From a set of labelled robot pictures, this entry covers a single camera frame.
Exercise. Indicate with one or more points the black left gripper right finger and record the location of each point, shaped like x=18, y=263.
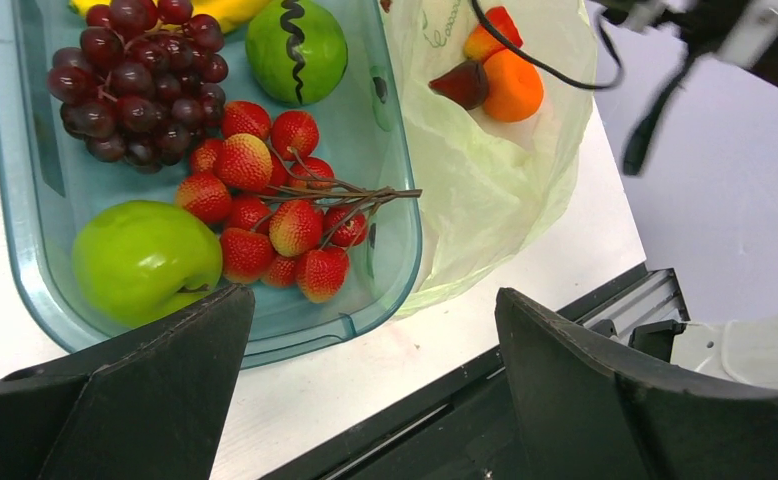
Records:
x=589, y=407

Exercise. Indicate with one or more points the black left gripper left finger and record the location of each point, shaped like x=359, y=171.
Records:
x=148, y=404

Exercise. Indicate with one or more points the green fake apple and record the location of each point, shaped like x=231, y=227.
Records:
x=141, y=260

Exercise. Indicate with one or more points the red yellow fake lychee bunch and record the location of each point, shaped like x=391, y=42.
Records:
x=286, y=219

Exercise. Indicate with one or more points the light green plastic bag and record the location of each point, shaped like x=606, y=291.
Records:
x=488, y=189

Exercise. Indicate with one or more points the teal plastic tub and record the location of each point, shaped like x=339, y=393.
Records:
x=51, y=187

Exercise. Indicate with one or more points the orange fake fruit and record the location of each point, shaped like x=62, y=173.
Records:
x=516, y=90

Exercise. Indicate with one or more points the green striped fake watermelon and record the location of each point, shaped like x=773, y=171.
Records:
x=297, y=51

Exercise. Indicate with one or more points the yellow fake fruit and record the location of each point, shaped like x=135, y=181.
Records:
x=230, y=14

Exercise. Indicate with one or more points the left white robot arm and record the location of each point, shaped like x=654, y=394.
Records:
x=740, y=351

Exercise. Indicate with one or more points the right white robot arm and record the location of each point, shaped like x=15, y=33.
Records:
x=744, y=33

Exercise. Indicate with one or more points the red fake grape bunch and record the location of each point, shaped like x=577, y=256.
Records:
x=143, y=84

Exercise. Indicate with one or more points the dark red fake fruit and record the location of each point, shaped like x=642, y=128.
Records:
x=466, y=84

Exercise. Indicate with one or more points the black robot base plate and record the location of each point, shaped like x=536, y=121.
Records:
x=463, y=425

